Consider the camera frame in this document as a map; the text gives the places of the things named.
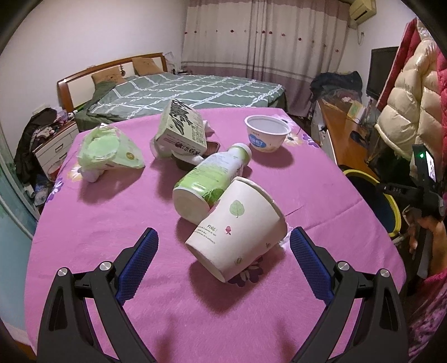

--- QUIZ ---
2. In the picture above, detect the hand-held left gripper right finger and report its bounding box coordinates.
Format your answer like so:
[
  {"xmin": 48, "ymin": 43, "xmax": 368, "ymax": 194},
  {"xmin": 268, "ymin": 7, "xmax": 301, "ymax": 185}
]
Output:
[{"xmin": 289, "ymin": 226, "xmax": 409, "ymax": 363}]

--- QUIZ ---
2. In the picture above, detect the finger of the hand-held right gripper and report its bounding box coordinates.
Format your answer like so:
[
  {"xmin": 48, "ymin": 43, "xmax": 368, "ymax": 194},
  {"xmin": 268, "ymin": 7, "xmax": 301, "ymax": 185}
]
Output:
[{"xmin": 379, "ymin": 182, "xmax": 420, "ymax": 198}]

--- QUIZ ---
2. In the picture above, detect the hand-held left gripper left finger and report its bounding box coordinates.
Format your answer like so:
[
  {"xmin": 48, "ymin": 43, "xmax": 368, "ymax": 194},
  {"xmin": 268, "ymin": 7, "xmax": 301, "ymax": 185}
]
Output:
[{"xmin": 37, "ymin": 228, "xmax": 159, "ymax": 363}]

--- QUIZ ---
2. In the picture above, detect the black yellow rimmed trash bin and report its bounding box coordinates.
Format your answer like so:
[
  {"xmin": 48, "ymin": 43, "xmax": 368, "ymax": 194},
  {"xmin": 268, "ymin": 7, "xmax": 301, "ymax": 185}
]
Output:
[{"xmin": 342, "ymin": 168, "xmax": 400, "ymax": 238}]

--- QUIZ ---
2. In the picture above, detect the white leaf print paper cup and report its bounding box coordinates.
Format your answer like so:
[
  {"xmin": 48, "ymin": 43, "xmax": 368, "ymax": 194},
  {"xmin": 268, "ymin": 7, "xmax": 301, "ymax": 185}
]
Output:
[{"xmin": 184, "ymin": 176, "xmax": 289, "ymax": 283}]

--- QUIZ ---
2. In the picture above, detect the green label plastic bottle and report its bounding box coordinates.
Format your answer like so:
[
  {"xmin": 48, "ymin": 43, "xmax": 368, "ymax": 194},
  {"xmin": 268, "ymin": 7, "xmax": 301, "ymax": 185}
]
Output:
[{"xmin": 172, "ymin": 142, "xmax": 253, "ymax": 223}]

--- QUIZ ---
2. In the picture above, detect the pale green plastic bag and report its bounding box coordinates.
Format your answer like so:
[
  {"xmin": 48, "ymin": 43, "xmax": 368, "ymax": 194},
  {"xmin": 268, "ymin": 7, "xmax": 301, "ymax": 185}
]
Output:
[{"xmin": 77, "ymin": 125, "xmax": 145, "ymax": 171}]

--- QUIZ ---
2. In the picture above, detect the white plastic bowl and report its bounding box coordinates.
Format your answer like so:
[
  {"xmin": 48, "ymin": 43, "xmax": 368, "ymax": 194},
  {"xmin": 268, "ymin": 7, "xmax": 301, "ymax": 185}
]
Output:
[{"xmin": 244, "ymin": 115, "xmax": 292, "ymax": 153}]

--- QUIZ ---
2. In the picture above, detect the brown plastic tray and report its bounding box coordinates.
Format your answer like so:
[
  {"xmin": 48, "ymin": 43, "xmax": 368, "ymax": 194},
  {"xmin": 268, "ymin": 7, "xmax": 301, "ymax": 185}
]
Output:
[{"xmin": 173, "ymin": 140, "xmax": 221, "ymax": 171}]

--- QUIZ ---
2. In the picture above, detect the green and white carton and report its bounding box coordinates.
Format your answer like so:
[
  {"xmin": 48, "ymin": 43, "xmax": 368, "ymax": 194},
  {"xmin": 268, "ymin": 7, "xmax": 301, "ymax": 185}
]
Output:
[{"xmin": 154, "ymin": 99, "xmax": 207, "ymax": 156}]

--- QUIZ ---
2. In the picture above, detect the person's right forearm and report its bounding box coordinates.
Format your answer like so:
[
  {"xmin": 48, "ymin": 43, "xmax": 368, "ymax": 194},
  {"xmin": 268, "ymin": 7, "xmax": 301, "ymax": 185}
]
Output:
[{"xmin": 407, "ymin": 223, "xmax": 447, "ymax": 353}]

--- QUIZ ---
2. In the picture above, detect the person's right hand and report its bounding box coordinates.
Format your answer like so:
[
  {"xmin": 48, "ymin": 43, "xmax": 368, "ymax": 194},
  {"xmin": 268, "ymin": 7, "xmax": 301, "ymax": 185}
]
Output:
[{"xmin": 407, "ymin": 206, "xmax": 447, "ymax": 252}]

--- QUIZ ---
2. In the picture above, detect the pink floral tablecloth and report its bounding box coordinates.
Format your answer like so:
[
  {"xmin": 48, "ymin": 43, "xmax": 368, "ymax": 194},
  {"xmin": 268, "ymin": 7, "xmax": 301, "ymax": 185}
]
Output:
[{"xmin": 24, "ymin": 108, "xmax": 407, "ymax": 363}]

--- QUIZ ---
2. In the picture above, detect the cream puffer jacket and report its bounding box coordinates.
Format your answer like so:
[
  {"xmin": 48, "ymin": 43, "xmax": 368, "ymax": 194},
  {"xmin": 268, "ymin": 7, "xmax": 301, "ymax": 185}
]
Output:
[{"xmin": 375, "ymin": 38, "xmax": 442, "ymax": 161}]

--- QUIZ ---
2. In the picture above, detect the wooden desk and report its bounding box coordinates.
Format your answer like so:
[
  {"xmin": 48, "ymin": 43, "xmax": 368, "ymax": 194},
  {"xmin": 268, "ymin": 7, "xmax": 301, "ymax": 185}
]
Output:
[{"xmin": 319, "ymin": 94, "xmax": 381, "ymax": 182}]

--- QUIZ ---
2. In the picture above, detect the black television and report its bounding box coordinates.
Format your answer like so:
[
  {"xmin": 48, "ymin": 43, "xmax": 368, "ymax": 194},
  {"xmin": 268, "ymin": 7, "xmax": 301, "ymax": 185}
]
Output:
[{"xmin": 366, "ymin": 46, "xmax": 399, "ymax": 100}]

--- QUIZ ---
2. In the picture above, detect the pile of clothes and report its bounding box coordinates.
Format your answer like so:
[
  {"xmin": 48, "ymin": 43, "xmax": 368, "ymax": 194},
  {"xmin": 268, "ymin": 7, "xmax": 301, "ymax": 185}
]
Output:
[{"xmin": 310, "ymin": 71, "xmax": 364, "ymax": 102}]

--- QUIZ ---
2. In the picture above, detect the red jacket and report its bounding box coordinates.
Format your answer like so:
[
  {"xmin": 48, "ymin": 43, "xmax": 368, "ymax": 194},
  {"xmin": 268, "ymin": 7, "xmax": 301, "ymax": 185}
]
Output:
[{"xmin": 375, "ymin": 17, "xmax": 425, "ymax": 112}]

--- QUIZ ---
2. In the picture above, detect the sliding wardrobe door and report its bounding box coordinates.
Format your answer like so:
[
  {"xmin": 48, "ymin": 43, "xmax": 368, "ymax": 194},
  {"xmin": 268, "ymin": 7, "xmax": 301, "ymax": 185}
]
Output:
[{"xmin": 0, "ymin": 133, "xmax": 39, "ymax": 252}]

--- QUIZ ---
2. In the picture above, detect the white nightstand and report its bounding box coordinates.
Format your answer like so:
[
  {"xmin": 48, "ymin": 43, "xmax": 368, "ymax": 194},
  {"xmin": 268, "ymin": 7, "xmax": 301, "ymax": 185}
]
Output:
[{"xmin": 33, "ymin": 120, "xmax": 80, "ymax": 175}]

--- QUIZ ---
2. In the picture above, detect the air conditioner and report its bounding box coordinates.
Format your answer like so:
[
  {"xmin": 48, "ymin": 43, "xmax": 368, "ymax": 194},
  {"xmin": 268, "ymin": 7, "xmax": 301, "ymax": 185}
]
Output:
[{"xmin": 348, "ymin": 0, "xmax": 378, "ymax": 22}]

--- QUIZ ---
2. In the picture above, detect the dark clothes heap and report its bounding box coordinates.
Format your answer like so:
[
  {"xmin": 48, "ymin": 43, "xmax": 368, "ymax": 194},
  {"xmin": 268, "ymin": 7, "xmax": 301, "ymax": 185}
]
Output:
[{"xmin": 14, "ymin": 108, "xmax": 67, "ymax": 182}]

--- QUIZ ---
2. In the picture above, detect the brown pillow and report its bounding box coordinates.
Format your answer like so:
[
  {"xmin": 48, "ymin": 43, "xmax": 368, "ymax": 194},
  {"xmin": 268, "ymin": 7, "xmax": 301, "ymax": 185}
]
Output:
[
  {"xmin": 91, "ymin": 68, "xmax": 128, "ymax": 86},
  {"xmin": 132, "ymin": 57, "xmax": 165, "ymax": 75}
]

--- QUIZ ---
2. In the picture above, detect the bed with green checked quilt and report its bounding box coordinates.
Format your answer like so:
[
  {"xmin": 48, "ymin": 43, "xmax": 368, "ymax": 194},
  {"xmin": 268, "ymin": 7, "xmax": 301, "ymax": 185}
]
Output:
[{"xmin": 75, "ymin": 71, "xmax": 289, "ymax": 131}]

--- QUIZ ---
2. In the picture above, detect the wooden headboard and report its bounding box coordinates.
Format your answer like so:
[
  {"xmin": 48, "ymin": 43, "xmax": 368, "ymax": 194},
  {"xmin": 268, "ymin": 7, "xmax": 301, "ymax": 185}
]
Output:
[{"xmin": 57, "ymin": 52, "xmax": 167, "ymax": 112}]

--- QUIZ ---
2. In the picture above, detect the striped curtain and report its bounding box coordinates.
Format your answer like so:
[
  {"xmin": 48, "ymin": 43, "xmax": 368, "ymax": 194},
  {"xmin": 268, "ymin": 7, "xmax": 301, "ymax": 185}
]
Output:
[{"xmin": 182, "ymin": 0, "xmax": 350, "ymax": 116}]

